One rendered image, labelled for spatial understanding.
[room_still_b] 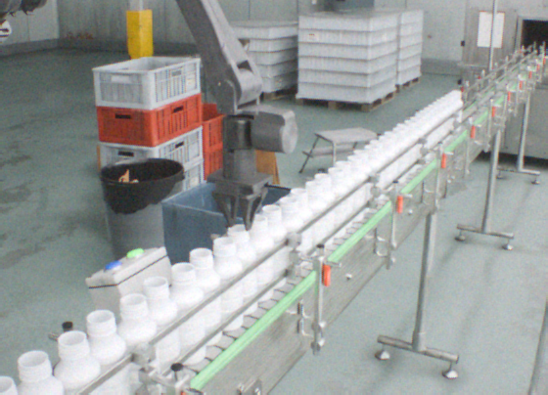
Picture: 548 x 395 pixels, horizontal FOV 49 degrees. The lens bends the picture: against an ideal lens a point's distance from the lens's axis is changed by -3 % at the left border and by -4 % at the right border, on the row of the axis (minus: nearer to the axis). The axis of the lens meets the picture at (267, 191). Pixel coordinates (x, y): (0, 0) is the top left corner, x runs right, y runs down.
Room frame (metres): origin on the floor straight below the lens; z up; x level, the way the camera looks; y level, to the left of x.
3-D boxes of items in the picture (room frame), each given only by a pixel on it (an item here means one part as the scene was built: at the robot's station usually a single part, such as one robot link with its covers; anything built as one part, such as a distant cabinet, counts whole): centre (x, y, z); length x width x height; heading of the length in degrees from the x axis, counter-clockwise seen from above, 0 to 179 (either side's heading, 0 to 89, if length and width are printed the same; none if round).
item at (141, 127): (3.79, 0.73, 0.78); 0.61 x 0.41 x 0.22; 157
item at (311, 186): (1.28, -0.10, 1.08); 0.06 x 0.06 x 0.17
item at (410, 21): (9.77, -1.78, 0.59); 1.25 x 1.03 x 1.17; 152
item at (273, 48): (9.10, 0.08, 0.50); 1.23 x 1.05 x 1.00; 149
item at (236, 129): (1.02, 0.04, 1.34); 0.07 x 0.06 x 0.07; 61
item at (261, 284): (1.08, 0.02, 1.08); 0.06 x 0.06 x 0.17
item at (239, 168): (1.03, 0.05, 1.28); 0.10 x 0.07 x 0.07; 61
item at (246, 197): (1.03, 0.05, 1.21); 0.07 x 0.07 x 0.09; 61
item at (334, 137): (4.89, -0.60, 0.21); 0.61 x 0.47 x 0.41; 24
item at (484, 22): (5.41, -1.95, 1.22); 0.23 x 0.03 x 0.32; 61
